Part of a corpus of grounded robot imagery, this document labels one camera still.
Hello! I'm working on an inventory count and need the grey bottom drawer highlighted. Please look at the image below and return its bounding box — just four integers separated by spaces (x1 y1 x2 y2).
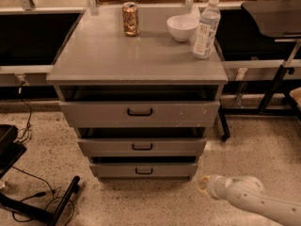
90 156 198 179

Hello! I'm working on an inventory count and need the grey drawer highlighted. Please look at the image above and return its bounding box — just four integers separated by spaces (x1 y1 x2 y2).
60 102 219 128
90 156 198 179
77 138 206 157

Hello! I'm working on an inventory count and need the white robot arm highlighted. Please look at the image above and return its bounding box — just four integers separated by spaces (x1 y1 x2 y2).
198 174 301 226

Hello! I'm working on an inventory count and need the grey middle drawer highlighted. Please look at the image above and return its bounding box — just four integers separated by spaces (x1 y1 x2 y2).
77 138 206 157

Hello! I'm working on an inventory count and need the grey top drawer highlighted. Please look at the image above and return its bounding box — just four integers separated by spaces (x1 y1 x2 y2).
60 102 219 128

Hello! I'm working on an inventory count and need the grey drawer cabinet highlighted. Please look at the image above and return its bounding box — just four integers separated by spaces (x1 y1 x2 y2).
46 4 229 182

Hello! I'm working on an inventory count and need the black side table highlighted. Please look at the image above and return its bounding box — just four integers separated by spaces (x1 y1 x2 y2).
214 0 301 140

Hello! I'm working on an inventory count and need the white bowl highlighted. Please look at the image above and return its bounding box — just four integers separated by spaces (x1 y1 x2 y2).
166 15 198 41

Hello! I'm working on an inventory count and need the clear plastic water bottle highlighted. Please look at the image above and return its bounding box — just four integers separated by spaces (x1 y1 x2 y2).
193 0 221 59

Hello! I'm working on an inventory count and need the gold soda can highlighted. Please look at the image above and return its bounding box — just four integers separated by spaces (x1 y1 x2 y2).
122 2 139 37

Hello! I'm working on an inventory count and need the black stand base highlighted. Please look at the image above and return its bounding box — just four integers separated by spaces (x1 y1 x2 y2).
0 124 80 226

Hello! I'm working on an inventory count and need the black cable on floor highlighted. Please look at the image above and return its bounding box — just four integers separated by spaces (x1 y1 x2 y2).
10 165 76 223

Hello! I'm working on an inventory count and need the black hanging cable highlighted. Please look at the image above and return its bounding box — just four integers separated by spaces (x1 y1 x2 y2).
16 80 33 143

